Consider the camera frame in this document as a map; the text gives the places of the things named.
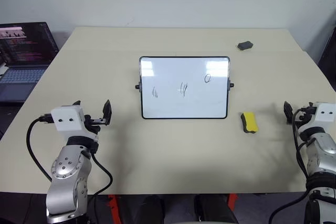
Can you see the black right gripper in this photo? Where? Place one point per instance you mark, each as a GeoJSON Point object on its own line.
{"type": "Point", "coordinates": [306, 115]}

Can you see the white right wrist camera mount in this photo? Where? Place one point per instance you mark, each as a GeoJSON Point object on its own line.
{"type": "Point", "coordinates": [325, 112]}

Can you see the open dark laptop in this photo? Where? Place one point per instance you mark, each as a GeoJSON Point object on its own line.
{"type": "Point", "coordinates": [23, 51]}

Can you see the red table frame leg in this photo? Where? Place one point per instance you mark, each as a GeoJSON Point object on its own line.
{"type": "Point", "coordinates": [232, 200]}
{"type": "Point", "coordinates": [113, 208]}

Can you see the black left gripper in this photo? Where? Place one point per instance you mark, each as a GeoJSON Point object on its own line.
{"type": "Point", "coordinates": [92, 123]}

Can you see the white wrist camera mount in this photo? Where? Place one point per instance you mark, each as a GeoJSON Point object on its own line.
{"type": "Point", "coordinates": [325, 112]}
{"type": "Point", "coordinates": [67, 119]}

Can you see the small dark grey object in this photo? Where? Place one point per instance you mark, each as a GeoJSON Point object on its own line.
{"type": "Point", "coordinates": [245, 45]}

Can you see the small black-framed whiteboard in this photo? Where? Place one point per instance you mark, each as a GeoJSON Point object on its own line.
{"type": "Point", "coordinates": [183, 87]}

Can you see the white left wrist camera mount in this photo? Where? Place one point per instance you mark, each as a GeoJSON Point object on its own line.
{"type": "Point", "coordinates": [67, 119]}

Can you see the yellow and black eraser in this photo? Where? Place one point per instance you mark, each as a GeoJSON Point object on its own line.
{"type": "Point", "coordinates": [250, 122]}

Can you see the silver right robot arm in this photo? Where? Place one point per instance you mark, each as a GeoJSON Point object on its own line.
{"type": "Point", "coordinates": [324, 155]}

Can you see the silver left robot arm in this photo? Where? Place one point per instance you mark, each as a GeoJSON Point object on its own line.
{"type": "Point", "coordinates": [68, 171]}

